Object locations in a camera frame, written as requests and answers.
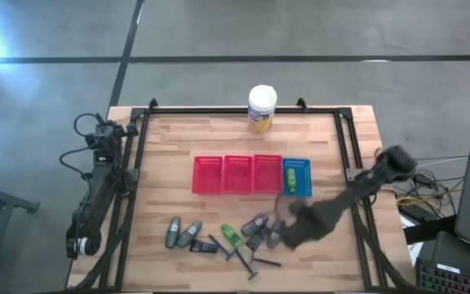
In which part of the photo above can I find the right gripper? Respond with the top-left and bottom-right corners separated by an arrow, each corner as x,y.
282,198 -> 342,250

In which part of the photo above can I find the blue plastic basket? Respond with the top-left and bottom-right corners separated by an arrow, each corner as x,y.
282,158 -> 313,198

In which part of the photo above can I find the small green bottle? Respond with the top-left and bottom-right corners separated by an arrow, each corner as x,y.
220,223 -> 245,250
285,167 -> 298,194

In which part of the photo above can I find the red plastic basket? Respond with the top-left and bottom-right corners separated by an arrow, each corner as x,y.
191,156 -> 224,195
252,154 -> 284,194
222,154 -> 255,195

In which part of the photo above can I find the white yellow wipes canister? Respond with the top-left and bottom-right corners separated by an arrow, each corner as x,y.
247,84 -> 278,136

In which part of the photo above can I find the backlit keyboard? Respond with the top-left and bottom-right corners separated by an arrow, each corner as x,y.
416,259 -> 470,294

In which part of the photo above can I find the yellow cable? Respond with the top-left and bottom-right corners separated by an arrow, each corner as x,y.
396,188 -> 463,208

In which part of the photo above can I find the white cable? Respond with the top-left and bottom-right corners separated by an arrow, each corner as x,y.
416,155 -> 469,169

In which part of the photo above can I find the black metal table frame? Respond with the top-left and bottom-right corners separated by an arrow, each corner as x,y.
95,97 -> 414,294

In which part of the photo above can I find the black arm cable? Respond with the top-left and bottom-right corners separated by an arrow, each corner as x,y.
59,113 -> 109,183

